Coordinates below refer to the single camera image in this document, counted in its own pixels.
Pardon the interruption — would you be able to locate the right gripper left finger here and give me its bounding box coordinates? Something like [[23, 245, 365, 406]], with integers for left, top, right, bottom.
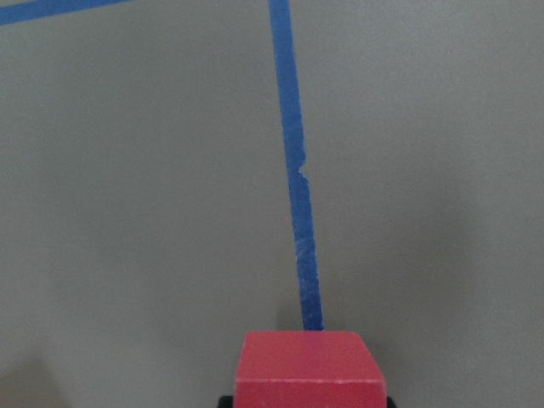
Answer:
[[217, 395, 234, 408]]

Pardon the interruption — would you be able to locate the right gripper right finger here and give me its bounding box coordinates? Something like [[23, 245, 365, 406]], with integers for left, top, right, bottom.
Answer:
[[386, 396, 396, 408]]

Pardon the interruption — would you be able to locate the red block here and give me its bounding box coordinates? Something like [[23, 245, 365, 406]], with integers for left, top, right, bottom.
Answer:
[[233, 331, 388, 408]]

